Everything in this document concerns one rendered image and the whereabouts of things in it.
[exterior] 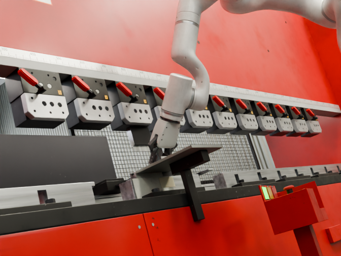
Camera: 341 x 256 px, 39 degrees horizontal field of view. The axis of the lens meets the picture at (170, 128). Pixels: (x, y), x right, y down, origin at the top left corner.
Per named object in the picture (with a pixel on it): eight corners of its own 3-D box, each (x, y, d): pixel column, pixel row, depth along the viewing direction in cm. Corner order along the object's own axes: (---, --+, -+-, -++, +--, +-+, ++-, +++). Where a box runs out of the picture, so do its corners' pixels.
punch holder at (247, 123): (244, 128, 235) (233, 97, 239) (230, 134, 239) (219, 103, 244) (259, 129, 246) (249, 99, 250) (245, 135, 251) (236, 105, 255)
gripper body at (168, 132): (172, 114, 179) (164, 143, 181) (154, 113, 171) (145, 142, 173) (187, 120, 174) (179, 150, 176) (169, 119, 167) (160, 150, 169)
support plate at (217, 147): (192, 147, 155) (191, 144, 156) (136, 173, 171) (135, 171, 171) (223, 147, 169) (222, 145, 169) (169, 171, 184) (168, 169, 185)
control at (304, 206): (318, 222, 164) (300, 171, 168) (274, 235, 170) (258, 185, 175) (329, 219, 181) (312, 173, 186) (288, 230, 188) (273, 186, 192)
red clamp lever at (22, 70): (23, 65, 143) (48, 87, 147) (15, 71, 145) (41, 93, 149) (20, 69, 141) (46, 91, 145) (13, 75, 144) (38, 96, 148)
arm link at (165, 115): (172, 108, 179) (170, 116, 179) (156, 106, 172) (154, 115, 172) (189, 115, 173) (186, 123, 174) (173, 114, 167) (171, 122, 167)
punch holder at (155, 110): (163, 124, 188) (151, 85, 193) (147, 132, 193) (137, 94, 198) (186, 125, 200) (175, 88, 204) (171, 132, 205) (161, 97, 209)
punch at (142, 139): (136, 150, 176) (129, 126, 179) (132, 152, 178) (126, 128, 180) (154, 150, 184) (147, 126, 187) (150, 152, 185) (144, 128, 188)
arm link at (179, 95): (182, 111, 178) (159, 105, 175) (192, 76, 175) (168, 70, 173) (189, 116, 170) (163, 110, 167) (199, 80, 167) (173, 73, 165)
